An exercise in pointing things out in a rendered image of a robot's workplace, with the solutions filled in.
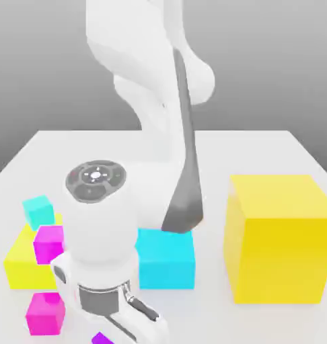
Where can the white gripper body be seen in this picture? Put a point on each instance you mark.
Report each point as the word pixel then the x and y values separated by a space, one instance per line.
pixel 142 332

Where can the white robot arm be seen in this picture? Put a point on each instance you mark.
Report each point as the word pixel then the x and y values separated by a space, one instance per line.
pixel 99 231

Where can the small purple cube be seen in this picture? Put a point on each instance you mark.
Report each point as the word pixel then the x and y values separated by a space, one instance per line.
pixel 101 339

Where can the small magenta cube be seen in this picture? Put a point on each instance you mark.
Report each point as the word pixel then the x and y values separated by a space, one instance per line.
pixel 45 314
pixel 48 246

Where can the small cyan cube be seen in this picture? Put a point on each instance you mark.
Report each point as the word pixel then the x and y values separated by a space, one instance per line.
pixel 38 212

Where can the large cyan box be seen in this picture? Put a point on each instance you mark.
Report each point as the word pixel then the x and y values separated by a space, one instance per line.
pixel 166 260

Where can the large lemon yellow box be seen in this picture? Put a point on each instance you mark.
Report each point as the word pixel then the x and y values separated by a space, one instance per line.
pixel 23 271

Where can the large golden yellow box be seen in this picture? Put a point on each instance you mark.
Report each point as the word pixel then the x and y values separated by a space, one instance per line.
pixel 279 242

